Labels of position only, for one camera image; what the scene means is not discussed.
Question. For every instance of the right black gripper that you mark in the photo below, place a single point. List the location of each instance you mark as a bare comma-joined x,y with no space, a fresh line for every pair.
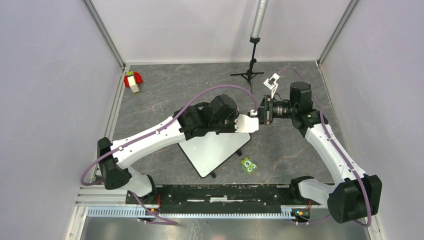
265,115

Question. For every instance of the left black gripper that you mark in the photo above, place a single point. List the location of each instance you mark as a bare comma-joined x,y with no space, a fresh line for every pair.
232,129

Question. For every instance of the white whiteboard black frame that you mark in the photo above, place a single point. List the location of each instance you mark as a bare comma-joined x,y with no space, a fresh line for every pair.
207,153

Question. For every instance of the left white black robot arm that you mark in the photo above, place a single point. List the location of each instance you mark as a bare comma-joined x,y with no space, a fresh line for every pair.
191,121

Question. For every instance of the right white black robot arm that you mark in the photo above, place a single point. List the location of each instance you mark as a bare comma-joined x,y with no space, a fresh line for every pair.
355,195

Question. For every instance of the black tripod stand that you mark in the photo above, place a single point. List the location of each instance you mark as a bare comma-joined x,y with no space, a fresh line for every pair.
250,74

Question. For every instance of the green toy block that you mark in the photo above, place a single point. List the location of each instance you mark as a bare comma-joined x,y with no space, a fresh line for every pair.
248,165

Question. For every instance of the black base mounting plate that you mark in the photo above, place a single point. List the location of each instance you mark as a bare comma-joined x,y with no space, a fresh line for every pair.
224,199

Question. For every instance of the red multicolour toy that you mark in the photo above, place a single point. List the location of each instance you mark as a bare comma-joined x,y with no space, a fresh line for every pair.
132,81

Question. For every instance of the grey cylinder on stand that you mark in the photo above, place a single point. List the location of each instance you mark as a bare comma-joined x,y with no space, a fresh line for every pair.
259,18

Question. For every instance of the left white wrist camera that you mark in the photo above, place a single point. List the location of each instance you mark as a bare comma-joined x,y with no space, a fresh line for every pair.
246,124

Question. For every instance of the aluminium frame rail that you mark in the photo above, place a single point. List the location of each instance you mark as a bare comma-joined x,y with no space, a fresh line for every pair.
114,215

